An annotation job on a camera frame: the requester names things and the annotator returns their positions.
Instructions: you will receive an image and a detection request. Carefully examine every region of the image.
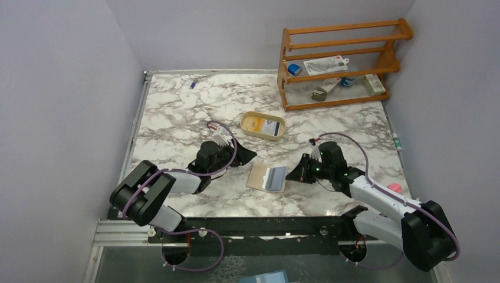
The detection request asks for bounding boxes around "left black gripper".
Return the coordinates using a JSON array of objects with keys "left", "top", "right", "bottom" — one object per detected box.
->
[{"left": 208, "top": 138, "right": 257, "bottom": 175}]

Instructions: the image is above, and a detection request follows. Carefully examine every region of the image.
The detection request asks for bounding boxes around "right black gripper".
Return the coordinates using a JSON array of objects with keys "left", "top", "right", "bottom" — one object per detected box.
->
[{"left": 286, "top": 153, "right": 333, "bottom": 185}]

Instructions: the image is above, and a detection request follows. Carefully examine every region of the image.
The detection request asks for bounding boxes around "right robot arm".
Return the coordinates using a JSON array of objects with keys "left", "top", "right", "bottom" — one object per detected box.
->
[{"left": 286, "top": 141, "right": 459, "bottom": 271}]

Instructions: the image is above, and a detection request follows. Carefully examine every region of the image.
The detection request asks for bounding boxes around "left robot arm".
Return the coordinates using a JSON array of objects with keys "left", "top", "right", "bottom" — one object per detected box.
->
[{"left": 109, "top": 139, "right": 257, "bottom": 242}]

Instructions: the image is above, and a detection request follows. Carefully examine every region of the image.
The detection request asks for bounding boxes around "yellow white card in tray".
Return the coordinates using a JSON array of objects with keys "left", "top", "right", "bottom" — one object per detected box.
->
[{"left": 245, "top": 117, "right": 282, "bottom": 136}]

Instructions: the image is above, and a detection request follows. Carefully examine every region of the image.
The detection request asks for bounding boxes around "tan oval tray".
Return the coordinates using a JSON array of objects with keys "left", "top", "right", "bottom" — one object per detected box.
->
[{"left": 240, "top": 111, "right": 287, "bottom": 141}]

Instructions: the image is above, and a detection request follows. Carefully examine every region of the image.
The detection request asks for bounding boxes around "pink bottle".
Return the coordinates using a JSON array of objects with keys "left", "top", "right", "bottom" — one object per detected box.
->
[{"left": 387, "top": 183, "right": 403, "bottom": 195}]

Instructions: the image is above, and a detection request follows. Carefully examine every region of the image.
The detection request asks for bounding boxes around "blue small box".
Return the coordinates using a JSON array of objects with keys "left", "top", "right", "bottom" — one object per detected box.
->
[{"left": 287, "top": 64, "right": 302, "bottom": 77}]

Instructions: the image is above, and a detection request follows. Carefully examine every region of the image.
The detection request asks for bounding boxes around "blue white cup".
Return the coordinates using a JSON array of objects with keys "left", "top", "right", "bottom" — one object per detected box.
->
[{"left": 341, "top": 76, "right": 358, "bottom": 87}]

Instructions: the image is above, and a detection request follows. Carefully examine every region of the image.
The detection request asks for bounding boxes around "blue object at bottom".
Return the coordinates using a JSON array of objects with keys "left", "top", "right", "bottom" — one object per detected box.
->
[{"left": 238, "top": 270, "right": 289, "bottom": 283}]

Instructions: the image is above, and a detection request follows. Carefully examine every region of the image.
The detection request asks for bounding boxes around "orange wooden rack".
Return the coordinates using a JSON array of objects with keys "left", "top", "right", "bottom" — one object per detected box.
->
[{"left": 277, "top": 18, "right": 414, "bottom": 111}]

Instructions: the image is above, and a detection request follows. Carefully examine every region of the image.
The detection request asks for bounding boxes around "white packaged item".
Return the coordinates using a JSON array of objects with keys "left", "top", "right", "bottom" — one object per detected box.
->
[{"left": 304, "top": 55, "right": 350, "bottom": 75}]

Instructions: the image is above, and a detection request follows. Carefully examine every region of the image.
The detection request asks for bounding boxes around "green white box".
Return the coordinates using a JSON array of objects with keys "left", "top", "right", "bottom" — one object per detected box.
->
[{"left": 363, "top": 74, "right": 386, "bottom": 96}]

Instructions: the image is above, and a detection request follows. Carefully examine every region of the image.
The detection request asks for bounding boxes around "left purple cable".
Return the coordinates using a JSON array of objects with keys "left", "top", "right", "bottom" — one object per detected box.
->
[{"left": 121, "top": 120, "right": 239, "bottom": 273}]

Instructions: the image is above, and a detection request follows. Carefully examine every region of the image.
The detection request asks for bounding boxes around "purple cable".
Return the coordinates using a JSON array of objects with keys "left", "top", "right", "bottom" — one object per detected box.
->
[
  {"left": 121, "top": 120, "right": 239, "bottom": 273},
  {"left": 312, "top": 131, "right": 462, "bottom": 271}
]

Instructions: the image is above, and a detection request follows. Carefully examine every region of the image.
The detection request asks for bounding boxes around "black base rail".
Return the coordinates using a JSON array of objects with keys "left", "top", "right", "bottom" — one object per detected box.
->
[{"left": 148, "top": 216, "right": 361, "bottom": 257}]

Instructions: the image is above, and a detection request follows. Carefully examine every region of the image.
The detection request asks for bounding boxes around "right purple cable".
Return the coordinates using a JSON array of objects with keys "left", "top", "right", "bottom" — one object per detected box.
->
[{"left": 312, "top": 131, "right": 462, "bottom": 271}]

